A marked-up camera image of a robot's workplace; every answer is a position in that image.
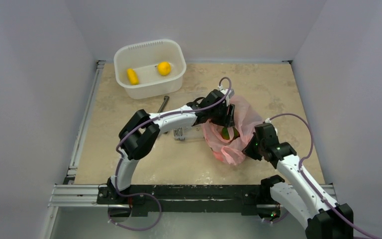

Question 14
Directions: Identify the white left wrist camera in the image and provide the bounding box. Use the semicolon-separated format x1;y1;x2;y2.
218;86;235;106

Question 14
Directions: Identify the white plastic basin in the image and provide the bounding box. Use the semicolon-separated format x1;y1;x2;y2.
113;39;187;100

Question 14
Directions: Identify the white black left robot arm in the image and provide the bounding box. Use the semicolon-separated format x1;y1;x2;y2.
97;86;234;204

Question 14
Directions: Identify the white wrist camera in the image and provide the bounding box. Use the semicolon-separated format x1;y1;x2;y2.
265;119;279;134
218;86;235;106

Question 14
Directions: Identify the dark metal T-handle tool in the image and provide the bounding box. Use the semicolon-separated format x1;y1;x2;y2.
157;96;170;113

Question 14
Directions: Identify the yellow fake lemon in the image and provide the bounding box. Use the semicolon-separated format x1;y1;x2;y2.
157;61;171;76

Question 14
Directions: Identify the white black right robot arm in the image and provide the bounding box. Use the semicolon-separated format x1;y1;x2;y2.
243;123;354;239

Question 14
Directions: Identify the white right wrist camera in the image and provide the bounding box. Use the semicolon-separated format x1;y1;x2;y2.
265;119;279;134

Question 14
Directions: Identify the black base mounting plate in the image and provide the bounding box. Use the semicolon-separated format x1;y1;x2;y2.
96;185;281;219

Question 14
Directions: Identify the pink plastic bag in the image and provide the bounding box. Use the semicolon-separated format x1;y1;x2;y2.
201;96;263;165

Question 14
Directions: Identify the yellow fake banana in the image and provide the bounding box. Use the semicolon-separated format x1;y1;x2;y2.
126;68;140;85

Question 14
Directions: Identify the aluminium extrusion frame rail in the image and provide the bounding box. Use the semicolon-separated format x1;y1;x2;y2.
48;60;131;209

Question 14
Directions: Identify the clear plastic screw organizer box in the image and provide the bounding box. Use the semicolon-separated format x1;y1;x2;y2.
173;125;204;141

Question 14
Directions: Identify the green fake apple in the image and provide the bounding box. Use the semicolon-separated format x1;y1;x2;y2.
220;127;240;141

